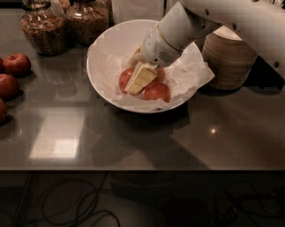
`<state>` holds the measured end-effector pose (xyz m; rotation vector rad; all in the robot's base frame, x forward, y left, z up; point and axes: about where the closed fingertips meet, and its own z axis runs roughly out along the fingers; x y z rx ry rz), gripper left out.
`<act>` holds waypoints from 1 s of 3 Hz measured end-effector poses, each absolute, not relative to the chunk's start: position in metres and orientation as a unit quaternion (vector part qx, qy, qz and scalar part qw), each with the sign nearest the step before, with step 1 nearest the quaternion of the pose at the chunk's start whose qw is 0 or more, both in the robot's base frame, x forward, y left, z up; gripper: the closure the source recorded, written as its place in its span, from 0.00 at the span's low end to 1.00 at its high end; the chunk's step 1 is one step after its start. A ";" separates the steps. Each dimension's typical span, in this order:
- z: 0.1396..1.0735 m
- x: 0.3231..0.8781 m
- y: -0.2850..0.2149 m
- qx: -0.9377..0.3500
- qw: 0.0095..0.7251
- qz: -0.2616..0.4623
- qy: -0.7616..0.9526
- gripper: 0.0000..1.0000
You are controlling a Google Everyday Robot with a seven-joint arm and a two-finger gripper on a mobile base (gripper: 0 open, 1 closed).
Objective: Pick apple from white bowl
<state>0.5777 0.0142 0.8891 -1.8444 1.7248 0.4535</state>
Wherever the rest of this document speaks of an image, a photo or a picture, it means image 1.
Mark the glass jar with granola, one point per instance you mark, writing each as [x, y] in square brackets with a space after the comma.
[88, 19]
[45, 30]

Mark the red apple middle table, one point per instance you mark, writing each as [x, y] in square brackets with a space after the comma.
[9, 87]

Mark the glass jar with granola left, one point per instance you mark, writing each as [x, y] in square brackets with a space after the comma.
[45, 30]

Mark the red apple top table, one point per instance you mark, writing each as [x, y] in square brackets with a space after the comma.
[17, 64]

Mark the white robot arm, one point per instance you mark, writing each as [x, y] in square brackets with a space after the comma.
[260, 24]

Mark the front stack paper bowls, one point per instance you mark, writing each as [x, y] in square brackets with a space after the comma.
[229, 58]

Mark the red apple table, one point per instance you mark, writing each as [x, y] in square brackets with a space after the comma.
[9, 87]
[17, 64]

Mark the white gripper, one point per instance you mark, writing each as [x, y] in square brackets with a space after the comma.
[155, 50]

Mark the white bowl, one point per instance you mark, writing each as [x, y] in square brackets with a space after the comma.
[125, 34]

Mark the white napkin holder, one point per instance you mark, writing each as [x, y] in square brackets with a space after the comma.
[126, 10]

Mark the white paper liner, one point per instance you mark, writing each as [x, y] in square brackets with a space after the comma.
[184, 78]

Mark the glass jar with granola right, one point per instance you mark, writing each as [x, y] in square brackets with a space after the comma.
[88, 19]

